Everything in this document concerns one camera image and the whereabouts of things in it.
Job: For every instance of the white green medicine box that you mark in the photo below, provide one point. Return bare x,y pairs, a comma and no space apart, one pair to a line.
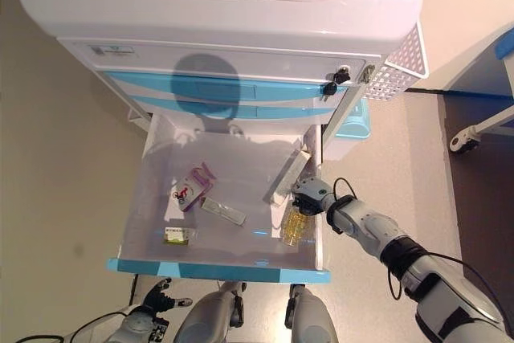
287,176

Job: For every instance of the silver right robot leg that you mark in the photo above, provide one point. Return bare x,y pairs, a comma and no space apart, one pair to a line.
311,315

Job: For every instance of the cart label sticker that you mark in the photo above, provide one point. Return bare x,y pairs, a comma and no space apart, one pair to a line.
112,50

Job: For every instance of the blue white cart drawer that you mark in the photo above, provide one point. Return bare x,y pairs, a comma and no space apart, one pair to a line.
289,112
281,90
233,166

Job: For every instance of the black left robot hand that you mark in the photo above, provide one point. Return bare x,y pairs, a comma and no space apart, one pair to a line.
160,299

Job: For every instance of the silver left robot leg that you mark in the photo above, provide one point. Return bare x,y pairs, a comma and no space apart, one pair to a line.
209,315

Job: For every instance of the clear bottle yellow capsules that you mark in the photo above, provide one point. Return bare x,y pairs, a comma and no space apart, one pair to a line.
297,230

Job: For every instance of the long white medicine box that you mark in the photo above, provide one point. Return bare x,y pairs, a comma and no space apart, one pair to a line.
223,212

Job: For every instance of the metal cart latch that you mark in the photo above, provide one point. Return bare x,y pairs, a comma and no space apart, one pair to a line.
366,74

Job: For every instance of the waste bin with blue lid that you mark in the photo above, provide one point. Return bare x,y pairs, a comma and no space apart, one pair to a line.
353,126

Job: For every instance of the pink box red figure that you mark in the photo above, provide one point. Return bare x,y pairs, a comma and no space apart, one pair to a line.
192,190

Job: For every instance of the black cart keys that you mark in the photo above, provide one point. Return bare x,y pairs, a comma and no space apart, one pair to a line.
335,82

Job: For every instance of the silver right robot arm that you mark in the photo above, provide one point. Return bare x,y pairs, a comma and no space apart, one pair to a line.
401,246

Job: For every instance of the white medical cart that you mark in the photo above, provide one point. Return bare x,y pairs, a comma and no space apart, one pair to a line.
221,9

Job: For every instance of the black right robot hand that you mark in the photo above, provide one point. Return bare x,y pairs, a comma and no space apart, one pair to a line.
311,196

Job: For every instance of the white hospital bed frame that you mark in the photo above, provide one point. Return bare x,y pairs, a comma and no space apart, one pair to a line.
482,126

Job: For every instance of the bed caster wheel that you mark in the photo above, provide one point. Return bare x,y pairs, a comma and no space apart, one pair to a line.
463,143

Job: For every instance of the blue bed corner bumper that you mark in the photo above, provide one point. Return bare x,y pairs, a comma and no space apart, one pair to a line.
506,42

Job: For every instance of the white paper sheet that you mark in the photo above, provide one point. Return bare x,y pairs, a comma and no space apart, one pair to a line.
278,220

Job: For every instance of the small green white box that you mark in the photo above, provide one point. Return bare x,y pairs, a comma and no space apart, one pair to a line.
178,235

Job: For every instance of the silver robot leg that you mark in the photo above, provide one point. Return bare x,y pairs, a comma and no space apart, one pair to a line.
311,315
209,315

